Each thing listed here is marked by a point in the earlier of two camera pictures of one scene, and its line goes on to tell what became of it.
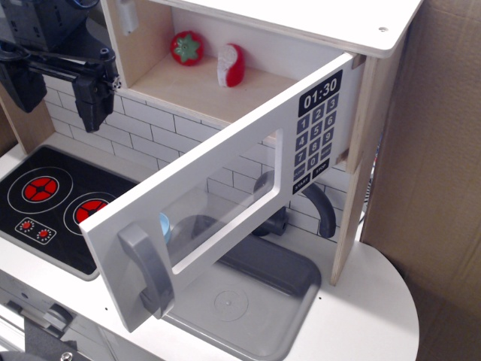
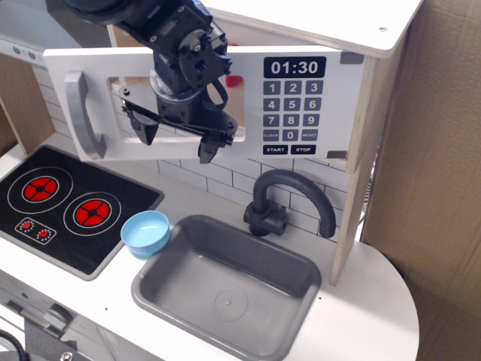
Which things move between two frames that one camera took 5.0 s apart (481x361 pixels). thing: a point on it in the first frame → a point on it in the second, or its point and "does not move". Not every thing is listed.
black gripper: [94, 101] → [194, 116]
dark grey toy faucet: [277, 225] does not move
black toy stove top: [47, 194] does not move
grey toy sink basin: [250, 296] does not move
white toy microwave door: [246, 171] → [301, 106]
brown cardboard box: [424, 210] does not move
